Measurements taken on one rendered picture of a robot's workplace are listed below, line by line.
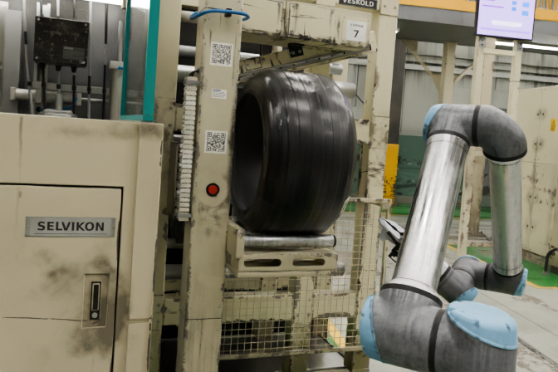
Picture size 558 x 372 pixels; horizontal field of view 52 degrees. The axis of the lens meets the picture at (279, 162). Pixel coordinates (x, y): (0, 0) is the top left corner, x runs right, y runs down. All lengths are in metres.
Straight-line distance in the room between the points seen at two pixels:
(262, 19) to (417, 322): 1.35
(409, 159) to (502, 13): 6.46
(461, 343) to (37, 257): 0.86
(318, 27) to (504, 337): 1.45
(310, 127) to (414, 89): 10.45
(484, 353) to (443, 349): 0.08
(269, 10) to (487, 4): 3.96
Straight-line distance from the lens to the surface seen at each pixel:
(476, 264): 2.01
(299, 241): 1.98
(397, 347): 1.38
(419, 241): 1.46
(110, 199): 1.08
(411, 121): 12.18
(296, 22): 2.32
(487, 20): 6.00
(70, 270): 1.10
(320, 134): 1.82
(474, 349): 1.33
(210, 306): 2.02
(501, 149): 1.65
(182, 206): 1.93
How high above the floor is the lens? 1.27
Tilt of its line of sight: 3 degrees down
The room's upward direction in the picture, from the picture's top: 4 degrees clockwise
